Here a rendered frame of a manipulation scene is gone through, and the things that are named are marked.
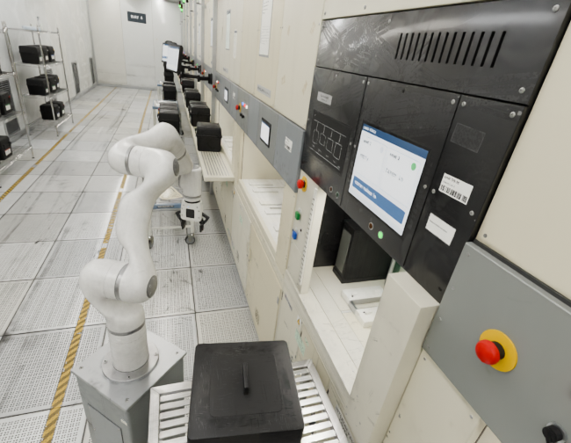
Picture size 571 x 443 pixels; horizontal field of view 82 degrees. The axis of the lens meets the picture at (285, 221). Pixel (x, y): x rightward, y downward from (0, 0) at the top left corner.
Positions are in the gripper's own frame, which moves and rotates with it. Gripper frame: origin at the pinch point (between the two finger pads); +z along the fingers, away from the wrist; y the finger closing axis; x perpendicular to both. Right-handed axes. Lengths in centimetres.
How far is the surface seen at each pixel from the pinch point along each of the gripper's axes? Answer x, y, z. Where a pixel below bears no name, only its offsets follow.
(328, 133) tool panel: -21, 58, -59
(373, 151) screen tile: -47, 70, -61
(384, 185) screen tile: -55, 74, -55
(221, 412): -88, 42, 0
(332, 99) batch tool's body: -19, 57, -70
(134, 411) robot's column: -74, 9, 31
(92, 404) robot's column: -70, -10, 39
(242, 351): -68, 43, 0
